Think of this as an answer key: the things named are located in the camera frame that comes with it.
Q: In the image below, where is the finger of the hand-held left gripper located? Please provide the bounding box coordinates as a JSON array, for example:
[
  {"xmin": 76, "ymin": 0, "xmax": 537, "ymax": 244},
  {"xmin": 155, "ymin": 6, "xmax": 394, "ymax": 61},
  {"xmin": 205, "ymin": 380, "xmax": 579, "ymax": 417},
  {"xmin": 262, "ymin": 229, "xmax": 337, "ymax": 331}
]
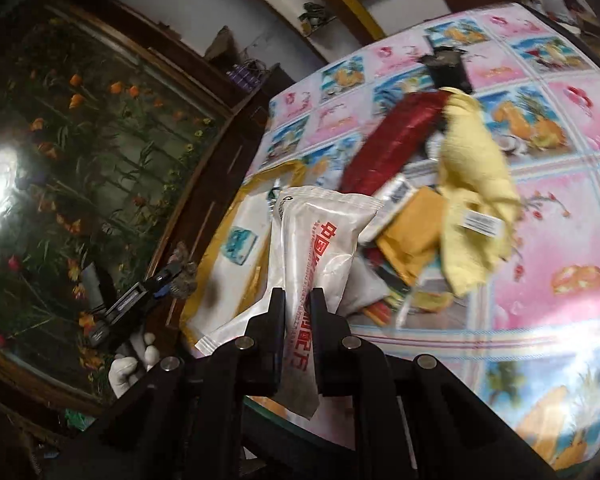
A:
[{"xmin": 141, "ymin": 265, "xmax": 182, "ymax": 302}]

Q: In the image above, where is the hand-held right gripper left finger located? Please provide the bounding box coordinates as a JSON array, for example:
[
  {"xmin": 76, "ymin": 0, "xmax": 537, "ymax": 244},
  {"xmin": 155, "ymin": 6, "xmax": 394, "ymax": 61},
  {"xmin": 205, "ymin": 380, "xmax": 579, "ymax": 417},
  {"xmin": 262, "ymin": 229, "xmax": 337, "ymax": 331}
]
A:
[{"xmin": 40, "ymin": 287, "xmax": 287, "ymax": 480}]

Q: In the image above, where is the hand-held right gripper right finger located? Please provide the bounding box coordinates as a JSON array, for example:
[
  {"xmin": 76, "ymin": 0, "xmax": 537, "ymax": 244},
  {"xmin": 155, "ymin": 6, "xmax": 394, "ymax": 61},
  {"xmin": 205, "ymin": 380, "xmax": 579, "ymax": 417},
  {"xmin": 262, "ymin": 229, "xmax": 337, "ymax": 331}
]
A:
[{"xmin": 311, "ymin": 287, "xmax": 556, "ymax": 480}]

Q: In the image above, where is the white snack packet red print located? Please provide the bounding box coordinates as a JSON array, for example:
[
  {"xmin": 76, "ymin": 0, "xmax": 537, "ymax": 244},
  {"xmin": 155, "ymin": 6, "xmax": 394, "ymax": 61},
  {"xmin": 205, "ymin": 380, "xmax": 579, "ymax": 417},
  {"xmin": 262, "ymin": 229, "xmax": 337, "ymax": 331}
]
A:
[{"xmin": 195, "ymin": 185, "xmax": 383, "ymax": 418}]

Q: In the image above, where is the yellow plastic bag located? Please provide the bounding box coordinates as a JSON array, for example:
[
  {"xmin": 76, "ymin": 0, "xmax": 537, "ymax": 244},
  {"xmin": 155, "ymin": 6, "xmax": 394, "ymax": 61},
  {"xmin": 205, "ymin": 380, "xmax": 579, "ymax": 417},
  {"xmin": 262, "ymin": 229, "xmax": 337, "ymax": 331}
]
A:
[{"xmin": 180, "ymin": 160, "xmax": 311, "ymax": 346}]

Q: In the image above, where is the silver foil packet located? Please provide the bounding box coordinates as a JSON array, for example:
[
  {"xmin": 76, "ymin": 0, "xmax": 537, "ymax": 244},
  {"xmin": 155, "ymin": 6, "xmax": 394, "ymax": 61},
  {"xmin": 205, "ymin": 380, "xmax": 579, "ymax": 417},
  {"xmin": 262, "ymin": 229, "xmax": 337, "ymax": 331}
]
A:
[{"xmin": 372, "ymin": 175, "xmax": 418, "ymax": 218}]

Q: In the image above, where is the red foil packet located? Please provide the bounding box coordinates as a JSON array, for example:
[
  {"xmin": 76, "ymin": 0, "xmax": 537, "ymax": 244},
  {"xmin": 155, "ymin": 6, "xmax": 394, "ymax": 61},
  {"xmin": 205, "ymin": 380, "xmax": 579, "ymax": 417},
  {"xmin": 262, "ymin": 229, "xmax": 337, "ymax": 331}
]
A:
[{"xmin": 337, "ymin": 90, "xmax": 448, "ymax": 196}]

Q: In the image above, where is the yellow towel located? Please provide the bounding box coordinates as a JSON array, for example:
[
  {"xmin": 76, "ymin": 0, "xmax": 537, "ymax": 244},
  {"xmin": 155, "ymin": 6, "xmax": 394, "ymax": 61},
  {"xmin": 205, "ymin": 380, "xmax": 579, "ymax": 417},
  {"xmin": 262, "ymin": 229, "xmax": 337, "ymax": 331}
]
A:
[{"xmin": 437, "ymin": 87, "xmax": 523, "ymax": 298}]

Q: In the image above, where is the person's left hand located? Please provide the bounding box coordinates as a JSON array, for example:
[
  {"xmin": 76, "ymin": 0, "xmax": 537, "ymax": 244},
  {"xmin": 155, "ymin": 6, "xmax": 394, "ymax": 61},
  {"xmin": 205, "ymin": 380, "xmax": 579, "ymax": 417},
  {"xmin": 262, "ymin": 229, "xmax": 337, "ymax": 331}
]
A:
[{"xmin": 109, "ymin": 332, "xmax": 158, "ymax": 401}]

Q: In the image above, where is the colourful striped packet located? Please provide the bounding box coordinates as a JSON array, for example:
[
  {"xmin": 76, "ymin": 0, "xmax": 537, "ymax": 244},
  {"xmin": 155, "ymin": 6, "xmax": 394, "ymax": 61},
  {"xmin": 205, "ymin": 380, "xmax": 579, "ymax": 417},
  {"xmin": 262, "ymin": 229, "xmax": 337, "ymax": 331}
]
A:
[{"xmin": 362, "ymin": 250, "xmax": 416, "ymax": 326}]

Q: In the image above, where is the white bag teal print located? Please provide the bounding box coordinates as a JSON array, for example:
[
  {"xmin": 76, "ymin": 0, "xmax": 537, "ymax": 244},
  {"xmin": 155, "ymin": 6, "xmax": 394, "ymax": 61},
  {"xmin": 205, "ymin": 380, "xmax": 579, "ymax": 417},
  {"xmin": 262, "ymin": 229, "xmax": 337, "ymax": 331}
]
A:
[{"xmin": 190, "ymin": 187, "xmax": 276, "ymax": 333}]

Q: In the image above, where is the dark wooden cabinet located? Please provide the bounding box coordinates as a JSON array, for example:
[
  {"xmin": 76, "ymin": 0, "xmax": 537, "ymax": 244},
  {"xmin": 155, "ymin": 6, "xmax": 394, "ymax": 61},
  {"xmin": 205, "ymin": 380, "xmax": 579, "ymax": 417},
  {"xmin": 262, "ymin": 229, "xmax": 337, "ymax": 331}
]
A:
[{"xmin": 0, "ymin": 0, "xmax": 301, "ymax": 461}]

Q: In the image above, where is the orange packet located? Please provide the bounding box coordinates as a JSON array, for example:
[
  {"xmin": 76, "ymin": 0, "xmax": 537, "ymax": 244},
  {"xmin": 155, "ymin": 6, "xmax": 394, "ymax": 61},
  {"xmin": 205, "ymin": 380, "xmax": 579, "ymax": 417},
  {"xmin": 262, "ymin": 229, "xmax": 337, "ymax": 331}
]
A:
[{"xmin": 375, "ymin": 187, "xmax": 448, "ymax": 286}]

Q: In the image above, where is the cardboard box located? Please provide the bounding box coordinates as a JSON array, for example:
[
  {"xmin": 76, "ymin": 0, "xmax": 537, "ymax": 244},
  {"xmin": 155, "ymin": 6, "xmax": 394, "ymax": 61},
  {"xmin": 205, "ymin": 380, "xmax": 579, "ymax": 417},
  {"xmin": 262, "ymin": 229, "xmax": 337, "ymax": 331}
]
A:
[{"xmin": 204, "ymin": 25, "xmax": 241, "ymax": 61}]

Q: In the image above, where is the fruit print tablecloth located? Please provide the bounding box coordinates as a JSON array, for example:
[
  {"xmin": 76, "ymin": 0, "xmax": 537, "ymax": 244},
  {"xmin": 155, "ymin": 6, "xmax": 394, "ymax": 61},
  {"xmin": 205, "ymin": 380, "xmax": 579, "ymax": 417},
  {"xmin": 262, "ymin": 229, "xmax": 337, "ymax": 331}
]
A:
[{"xmin": 245, "ymin": 2, "xmax": 600, "ymax": 471}]

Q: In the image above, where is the black electric motor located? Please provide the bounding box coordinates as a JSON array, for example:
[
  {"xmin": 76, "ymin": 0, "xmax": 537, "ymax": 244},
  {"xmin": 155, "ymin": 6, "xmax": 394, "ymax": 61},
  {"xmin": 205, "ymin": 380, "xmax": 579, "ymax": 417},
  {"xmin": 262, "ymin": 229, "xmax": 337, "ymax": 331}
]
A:
[{"xmin": 420, "ymin": 45, "xmax": 473, "ymax": 93}]

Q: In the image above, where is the green bundle on shelf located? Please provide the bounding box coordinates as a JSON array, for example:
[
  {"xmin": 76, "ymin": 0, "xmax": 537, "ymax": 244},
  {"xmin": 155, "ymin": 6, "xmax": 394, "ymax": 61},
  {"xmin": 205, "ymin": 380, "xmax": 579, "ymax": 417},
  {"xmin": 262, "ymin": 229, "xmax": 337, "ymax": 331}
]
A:
[{"xmin": 299, "ymin": 2, "xmax": 331, "ymax": 36}]

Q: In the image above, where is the white plastic bag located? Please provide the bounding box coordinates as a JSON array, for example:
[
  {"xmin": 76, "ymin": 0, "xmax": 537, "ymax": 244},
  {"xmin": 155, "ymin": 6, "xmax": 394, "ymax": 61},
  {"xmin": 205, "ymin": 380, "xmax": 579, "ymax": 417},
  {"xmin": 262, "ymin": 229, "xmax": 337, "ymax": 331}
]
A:
[{"xmin": 529, "ymin": 0, "xmax": 581, "ymax": 26}]

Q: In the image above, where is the flower wall picture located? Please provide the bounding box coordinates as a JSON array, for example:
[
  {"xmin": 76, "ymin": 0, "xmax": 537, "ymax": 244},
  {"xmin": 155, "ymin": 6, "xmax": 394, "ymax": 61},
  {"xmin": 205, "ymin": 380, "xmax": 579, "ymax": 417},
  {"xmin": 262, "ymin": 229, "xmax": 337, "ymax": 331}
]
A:
[{"xmin": 0, "ymin": 5, "xmax": 231, "ymax": 401}]

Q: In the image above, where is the yellow wooden door frame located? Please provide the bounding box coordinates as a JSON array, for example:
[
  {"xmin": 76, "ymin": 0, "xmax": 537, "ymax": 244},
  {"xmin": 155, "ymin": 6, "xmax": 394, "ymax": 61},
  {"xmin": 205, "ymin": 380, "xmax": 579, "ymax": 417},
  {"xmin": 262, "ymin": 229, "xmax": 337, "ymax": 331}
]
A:
[{"xmin": 315, "ymin": 0, "xmax": 386, "ymax": 43}]

